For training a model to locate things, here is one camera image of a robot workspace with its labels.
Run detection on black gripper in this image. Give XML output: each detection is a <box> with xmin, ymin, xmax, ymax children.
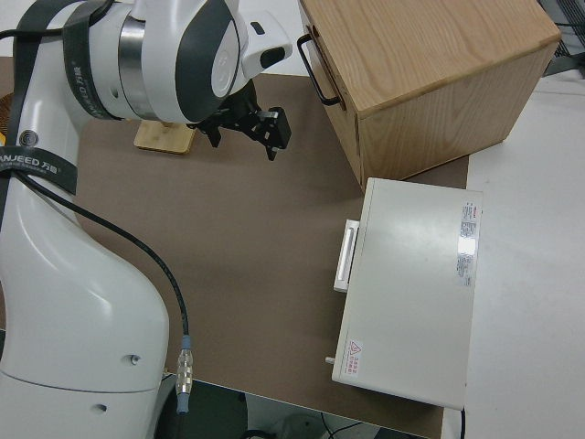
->
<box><xmin>203</xmin><ymin>81</ymin><xmax>293</xmax><ymax>161</ymax></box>

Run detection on wooden mug tree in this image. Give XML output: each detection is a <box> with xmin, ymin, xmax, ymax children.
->
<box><xmin>133</xmin><ymin>119</ymin><xmax>197</xmax><ymax>155</ymax></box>

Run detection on brown table mat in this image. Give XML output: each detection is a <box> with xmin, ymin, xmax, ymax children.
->
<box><xmin>0</xmin><ymin>57</ymin><xmax>472</xmax><ymax>439</ymax></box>

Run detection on light wooden cabinet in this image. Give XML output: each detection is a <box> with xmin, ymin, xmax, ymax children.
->
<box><xmin>296</xmin><ymin>0</ymin><xmax>562</xmax><ymax>180</ymax></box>

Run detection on white toaster oven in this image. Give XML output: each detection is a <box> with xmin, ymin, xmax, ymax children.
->
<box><xmin>324</xmin><ymin>177</ymin><xmax>484</xmax><ymax>411</ymax></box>

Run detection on black cabinet handle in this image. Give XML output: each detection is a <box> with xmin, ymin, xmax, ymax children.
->
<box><xmin>296</xmin><ymin>34</ymin><xmax>342</xmax><ymax>106</ymax></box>

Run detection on oven door handle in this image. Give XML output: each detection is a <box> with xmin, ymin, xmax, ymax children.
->
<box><xmin>332</xmin><ymin>219</ymin><xmax>361</xmax><ymax>294</ymax></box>

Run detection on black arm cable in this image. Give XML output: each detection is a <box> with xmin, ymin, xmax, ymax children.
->
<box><xmin>0</xmin><ymin>0</ymin><xmax>197</xmax><ymax>417</ymax></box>

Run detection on dark round base plate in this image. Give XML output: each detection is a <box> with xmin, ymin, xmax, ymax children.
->
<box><xmin>154</xmin><ymin>377</ymin><xmax>250</xmax><ymax>439</ymax></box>

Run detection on black wire mesh rack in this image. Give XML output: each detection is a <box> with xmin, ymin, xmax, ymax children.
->
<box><xmin>541</xmin><ymin>0</ymin><xmax>585</xmax><ymax>79</ymax></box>

